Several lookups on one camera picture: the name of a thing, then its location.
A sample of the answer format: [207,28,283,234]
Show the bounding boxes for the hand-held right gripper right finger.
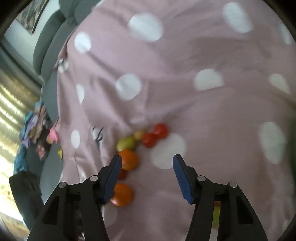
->
[173,154,269,241]

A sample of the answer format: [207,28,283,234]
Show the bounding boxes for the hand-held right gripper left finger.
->
[27,154,122,241]

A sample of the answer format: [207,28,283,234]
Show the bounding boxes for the orange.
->
[118,149,139,171]
[110,183,134,207]

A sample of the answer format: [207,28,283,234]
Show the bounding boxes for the green lime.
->
[116,136,136,152]
[213,201,221,229]

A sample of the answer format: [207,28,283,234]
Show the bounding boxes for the grey bed sheet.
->
[24,74,66,231]

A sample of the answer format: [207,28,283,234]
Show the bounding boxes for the pink toy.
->
[47,126,59,144]

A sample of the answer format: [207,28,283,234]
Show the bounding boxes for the dark cloth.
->
[9,171,45,230]

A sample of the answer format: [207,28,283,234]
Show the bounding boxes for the colourful clothes pile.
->
[13,101,52,174]

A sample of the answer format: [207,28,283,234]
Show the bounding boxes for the pink polka dot blanket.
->
[54,0,296,241]

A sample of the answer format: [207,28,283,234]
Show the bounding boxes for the striped curtain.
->
[0,67,41,149]

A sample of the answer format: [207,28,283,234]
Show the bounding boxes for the grey pillow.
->
[41,22,78,81]
[32,13,61,73]

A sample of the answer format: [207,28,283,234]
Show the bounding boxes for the framed wall picture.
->
[16,0,50,35]

